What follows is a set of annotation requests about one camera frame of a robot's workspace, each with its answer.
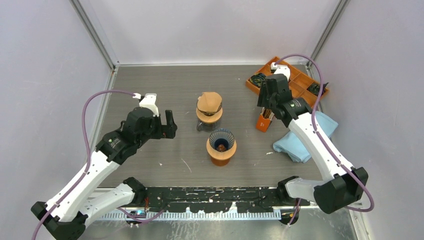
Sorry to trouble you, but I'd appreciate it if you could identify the light blue cloth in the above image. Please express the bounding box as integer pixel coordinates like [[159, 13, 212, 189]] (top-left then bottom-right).
[[272, 111, 339, 163]]

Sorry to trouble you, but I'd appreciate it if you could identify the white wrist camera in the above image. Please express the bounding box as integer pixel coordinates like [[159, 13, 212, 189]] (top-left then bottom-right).
[[270, 62, 291, 81], [132, 93, 160, 117]]

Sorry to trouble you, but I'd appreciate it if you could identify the blue glass dripper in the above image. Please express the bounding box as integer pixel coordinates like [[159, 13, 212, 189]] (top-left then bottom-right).
[[208, 128, 236, 152]]

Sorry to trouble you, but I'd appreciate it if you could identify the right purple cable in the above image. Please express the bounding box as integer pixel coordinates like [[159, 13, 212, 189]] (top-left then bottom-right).
[[273, 53, 375, 229]]

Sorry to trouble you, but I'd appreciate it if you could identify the amber glass carafe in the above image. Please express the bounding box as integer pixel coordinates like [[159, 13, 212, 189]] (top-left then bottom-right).
[[210, 157, 231, 167]]

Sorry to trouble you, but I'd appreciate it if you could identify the orange coffee filter box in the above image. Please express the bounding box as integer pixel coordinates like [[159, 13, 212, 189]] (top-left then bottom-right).
[[255, 107, 274, 133]]

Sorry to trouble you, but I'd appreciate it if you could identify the brown paper coffee filter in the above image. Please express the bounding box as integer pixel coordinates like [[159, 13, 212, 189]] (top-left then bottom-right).
[[196, 92, 223, 112]]

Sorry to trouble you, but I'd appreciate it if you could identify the dark folded item right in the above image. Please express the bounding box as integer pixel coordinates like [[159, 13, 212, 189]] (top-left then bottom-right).
[[307, 82, 329, 96]]

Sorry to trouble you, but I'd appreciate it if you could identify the white slotted cable duct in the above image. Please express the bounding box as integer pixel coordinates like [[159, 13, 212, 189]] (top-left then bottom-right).
[[98, 209, 282, 221]]

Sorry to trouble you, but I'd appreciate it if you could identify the orange compartment tray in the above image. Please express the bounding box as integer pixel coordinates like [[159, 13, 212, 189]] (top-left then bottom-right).
[[245, 56, 320, 108]]

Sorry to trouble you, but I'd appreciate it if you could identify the dark folded item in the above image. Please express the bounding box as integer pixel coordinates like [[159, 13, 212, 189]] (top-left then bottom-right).
[[249, 72, 267, 89], [307, 82, 329, 96]]

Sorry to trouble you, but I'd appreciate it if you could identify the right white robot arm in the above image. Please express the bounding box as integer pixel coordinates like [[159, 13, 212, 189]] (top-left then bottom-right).
[[257, 73, 375, 214]]

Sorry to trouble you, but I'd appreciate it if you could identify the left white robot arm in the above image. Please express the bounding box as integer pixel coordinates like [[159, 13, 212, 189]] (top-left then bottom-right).
[[31, 107, 178, 240]]

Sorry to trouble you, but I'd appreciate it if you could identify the grey glass coffee server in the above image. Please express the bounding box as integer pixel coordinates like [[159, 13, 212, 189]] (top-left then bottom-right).
[[196, 118, 221, 132]]

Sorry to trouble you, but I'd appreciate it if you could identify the wooden dripper ring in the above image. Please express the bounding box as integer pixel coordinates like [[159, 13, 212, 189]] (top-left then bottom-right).
[[195, 107, 223, 124], [206, 137, 238, 160]]

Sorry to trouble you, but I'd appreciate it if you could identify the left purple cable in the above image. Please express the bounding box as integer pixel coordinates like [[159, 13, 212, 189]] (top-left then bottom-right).
[[31, 89, 167, 240]]

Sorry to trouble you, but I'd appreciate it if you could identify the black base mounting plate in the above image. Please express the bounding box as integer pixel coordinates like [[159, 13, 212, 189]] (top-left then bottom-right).
[[125, 186, 295, 214]]

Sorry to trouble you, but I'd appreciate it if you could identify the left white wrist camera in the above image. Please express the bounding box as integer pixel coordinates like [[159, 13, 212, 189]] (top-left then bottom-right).
[[132, 93, 160, 117]]

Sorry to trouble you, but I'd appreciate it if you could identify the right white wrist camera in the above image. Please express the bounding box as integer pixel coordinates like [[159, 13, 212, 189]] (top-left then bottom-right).
[[270, 62, 291, 81]]

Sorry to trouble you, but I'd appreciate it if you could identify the purple cable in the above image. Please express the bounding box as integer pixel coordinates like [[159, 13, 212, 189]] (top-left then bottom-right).
[[273, 53, 375, 229], [31, 89, 167, 240]]

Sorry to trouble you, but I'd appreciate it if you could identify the dark folded item back left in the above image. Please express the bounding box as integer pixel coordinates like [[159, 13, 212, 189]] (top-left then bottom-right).
[[249, 72, 267, 89]]

